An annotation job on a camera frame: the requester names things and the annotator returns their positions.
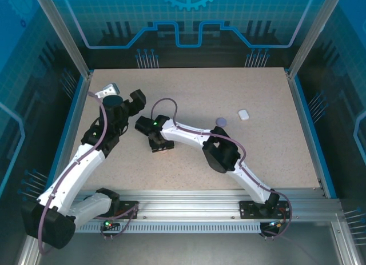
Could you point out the purple earbud charging case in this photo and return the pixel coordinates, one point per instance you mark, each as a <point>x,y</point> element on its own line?
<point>221,121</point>

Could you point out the white earbud charging case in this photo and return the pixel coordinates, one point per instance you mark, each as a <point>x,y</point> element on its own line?
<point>243,114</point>

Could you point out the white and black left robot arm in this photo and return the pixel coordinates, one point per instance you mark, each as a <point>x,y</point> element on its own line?
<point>71,173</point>

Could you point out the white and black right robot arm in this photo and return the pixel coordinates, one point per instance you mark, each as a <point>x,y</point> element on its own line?
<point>186,133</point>

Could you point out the blue table side strip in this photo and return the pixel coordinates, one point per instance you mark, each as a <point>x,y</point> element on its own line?
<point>72,119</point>
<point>308,119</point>

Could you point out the left base LED board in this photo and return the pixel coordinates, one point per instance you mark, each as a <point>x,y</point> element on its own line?
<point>110,225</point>

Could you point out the base led board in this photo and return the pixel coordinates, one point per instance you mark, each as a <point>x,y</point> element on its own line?
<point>274,224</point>
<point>110,225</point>

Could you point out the metal bottom tray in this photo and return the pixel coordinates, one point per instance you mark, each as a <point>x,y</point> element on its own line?
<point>186,250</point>

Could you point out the right base LED board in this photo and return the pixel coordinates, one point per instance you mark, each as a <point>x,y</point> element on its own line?
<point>274,224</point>

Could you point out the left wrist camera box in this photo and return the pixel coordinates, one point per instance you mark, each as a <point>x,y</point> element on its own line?
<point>110,88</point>

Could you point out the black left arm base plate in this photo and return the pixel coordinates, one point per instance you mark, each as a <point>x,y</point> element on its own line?
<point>128,209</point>

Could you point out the aluminium mounting rail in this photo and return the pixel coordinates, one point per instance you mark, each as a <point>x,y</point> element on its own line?
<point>188,203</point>

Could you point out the aluminium frame post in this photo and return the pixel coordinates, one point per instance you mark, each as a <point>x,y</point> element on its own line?
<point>64,33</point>
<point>314,33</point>

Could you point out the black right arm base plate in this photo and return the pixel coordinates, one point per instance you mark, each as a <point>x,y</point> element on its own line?
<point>248,209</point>

